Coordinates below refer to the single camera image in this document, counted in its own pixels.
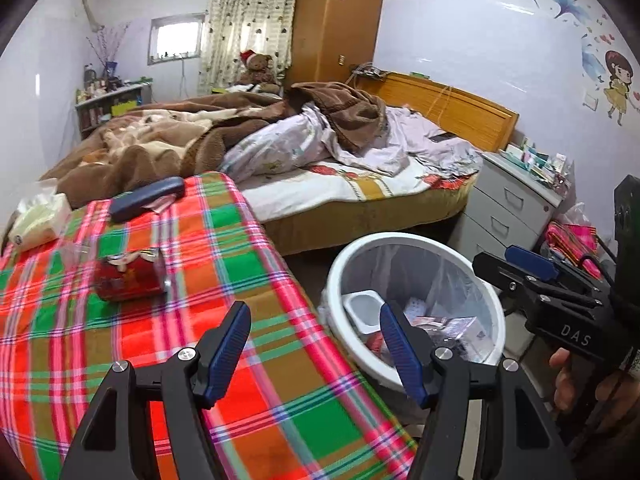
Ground white quilt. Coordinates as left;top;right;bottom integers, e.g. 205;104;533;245
220;105;483;186

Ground small white plastic container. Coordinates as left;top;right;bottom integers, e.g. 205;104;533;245
344;291;383;333

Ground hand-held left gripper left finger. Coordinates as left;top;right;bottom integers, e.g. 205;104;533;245
60;301;252;480

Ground window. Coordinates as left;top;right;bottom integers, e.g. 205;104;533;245
148;12;207;66

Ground bed with floral sheet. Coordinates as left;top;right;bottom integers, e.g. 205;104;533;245
240;155;478;256

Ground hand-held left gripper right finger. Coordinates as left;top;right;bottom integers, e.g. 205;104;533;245
379;302;576;480

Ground patterned curtain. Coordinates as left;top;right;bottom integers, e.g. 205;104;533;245
198;0;300;96

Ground pink bag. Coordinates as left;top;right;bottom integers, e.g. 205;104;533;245
545;222;601;281

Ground small red white card box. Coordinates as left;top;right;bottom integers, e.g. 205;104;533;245
404;297;451;330

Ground red printed can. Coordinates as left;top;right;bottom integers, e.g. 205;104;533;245
94;247;172;303

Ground tissue pack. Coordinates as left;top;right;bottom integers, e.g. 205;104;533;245
7;182;73;251

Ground person's right hand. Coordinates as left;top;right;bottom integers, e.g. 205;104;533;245
549;347;631;413

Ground shelf with bottles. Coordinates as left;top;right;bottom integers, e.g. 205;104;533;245
75;80;153;141

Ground wooden headboard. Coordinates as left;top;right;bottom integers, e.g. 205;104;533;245
350;71;520;153

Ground cartoon wall sticker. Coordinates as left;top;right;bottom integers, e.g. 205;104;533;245
515;0;640;126

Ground brown blanket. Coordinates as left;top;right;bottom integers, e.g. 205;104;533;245
40;81;388;211

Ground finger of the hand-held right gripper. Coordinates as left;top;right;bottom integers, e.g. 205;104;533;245
472;252;543;306
505;245;606;301

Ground white trash bin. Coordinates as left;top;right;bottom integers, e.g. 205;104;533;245
320;232;507;386

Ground pile of small boxes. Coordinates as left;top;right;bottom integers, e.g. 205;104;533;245
502;142;573;186

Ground plaid cloth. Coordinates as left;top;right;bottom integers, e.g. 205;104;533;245
0;172;418;480

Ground blue vase with branches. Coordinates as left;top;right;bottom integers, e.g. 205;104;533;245
85;22;131;78

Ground purple cardboard box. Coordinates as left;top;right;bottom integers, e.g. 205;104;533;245
440;316;487;356

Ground dark blue glasses case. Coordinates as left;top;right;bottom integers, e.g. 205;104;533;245
109;176;186;223

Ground teddy bear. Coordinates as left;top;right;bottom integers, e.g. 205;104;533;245
235;50;282;95

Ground wooden wardrobe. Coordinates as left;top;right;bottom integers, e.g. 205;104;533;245
285;0;388;86

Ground grey nightstand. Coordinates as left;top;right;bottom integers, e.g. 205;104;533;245
460;152;571;266

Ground charger cables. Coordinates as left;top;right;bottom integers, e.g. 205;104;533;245
350;62;388;81

